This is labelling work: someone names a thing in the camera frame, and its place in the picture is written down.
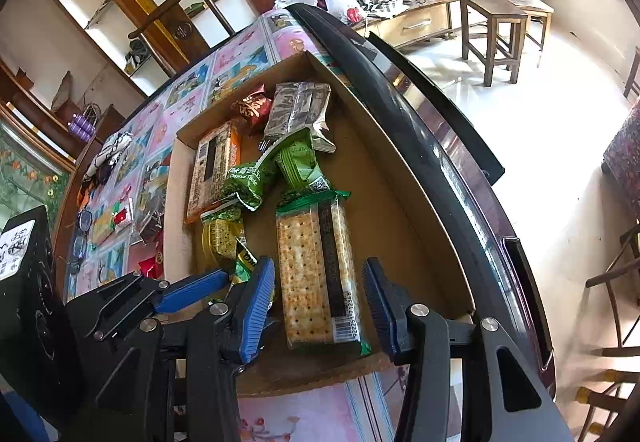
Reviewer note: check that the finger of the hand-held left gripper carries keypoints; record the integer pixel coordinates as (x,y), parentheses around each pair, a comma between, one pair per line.
(195,292)

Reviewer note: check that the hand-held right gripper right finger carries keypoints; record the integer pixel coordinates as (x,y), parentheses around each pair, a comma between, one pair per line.
(377,307)

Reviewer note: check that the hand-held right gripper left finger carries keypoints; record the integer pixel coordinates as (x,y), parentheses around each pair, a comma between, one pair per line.
(255,307)

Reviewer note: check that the small yellow snack packet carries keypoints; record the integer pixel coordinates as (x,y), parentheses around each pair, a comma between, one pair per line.
(245,264)

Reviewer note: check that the large green cracker packet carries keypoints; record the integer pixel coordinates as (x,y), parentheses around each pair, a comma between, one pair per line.
(310,272)

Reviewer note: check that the clear plastic snack packet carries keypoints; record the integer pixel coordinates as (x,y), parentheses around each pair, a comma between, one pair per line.
(149,226)

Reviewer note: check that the cardboard box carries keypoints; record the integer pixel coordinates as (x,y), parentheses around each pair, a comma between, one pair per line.
(400,222)

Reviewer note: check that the yellow green snack packet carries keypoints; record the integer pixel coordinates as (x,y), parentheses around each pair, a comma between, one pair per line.
(220,237)

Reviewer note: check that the eyeglasses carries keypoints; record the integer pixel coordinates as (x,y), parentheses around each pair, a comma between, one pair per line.
(82,222)

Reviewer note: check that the orange cracker packet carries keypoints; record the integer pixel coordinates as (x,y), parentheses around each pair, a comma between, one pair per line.
(210,172)

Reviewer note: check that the orange cloth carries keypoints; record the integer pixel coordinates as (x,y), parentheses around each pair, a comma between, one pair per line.
(86,197)

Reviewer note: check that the black white cloth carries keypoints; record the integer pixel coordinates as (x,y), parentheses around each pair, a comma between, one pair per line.
(107,155)

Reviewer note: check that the printed tablecloth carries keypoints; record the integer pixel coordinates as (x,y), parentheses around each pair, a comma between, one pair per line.
(150,132)

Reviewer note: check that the dark red candy packet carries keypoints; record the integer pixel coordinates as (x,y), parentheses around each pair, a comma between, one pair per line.
(252,110)

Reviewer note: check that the grey silver snack packet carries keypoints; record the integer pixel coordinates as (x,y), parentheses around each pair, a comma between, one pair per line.
(297,112)

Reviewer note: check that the purple bottle pack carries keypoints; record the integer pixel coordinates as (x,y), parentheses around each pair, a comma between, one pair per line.
(81,127)

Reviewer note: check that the dark wooden sideboard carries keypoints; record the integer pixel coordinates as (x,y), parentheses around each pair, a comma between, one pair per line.
(30,97)

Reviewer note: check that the green black bag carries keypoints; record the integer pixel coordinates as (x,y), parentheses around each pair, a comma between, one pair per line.
(136,57)

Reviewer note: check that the wooden chair back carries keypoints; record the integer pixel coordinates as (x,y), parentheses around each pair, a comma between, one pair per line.
(182,30)

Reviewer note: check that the wooden television cabinet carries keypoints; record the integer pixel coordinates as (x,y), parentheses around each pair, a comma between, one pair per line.
(415,25)

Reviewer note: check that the black white patterned bag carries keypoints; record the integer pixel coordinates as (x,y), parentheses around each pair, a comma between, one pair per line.
(385,5)

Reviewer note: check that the white red plastic bag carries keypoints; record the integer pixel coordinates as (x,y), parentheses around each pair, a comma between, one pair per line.
(340,2)

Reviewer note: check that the wooden stool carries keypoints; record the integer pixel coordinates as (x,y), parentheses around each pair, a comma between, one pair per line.
(535,5)
(492,2)

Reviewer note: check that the small wooden chair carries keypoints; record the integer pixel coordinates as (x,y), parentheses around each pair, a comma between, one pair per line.
(634,72)

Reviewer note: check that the dark frame chair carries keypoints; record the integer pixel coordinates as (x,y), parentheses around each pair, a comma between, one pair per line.
(610,278)

